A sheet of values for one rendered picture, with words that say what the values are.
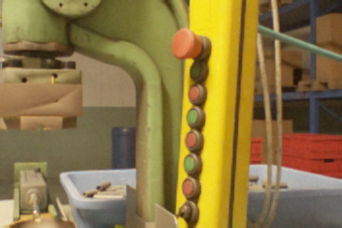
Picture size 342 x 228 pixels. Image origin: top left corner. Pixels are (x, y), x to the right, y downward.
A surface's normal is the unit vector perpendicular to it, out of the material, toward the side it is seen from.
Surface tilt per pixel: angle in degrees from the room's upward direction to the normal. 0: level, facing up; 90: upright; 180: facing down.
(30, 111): 90
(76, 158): 90
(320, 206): 100
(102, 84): 90
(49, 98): 90
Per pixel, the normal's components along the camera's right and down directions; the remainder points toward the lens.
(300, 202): 0.29, 0.18
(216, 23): -0.75, -0.09
